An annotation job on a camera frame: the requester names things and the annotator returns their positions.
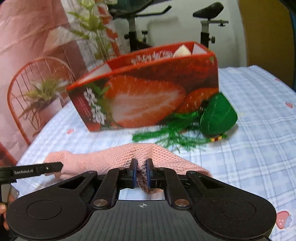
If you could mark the printed backdrop cloth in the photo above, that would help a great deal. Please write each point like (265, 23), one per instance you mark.
(45, 46)

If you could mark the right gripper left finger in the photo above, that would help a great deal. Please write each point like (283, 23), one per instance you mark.
(128, 176)

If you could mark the red strawberry cardboard box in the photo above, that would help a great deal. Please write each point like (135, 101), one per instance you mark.
(144, 87)

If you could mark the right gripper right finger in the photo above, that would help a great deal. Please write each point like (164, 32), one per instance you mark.
(155, 176)

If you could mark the blue checkered tablecloth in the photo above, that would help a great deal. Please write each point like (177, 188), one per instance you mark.
(258, 154)

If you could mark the pink knit towel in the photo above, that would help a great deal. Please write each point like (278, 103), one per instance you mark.
(121, 156)

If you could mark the cream knit towel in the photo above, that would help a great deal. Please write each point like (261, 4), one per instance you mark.
(182, 51)

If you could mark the person's left hand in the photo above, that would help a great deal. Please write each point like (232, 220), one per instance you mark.
(13, 195)

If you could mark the yellow wooden door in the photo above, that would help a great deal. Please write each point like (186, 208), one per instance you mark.
(269, 38)

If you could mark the green tasselled sachet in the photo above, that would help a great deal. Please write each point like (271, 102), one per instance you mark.
(209, 123)

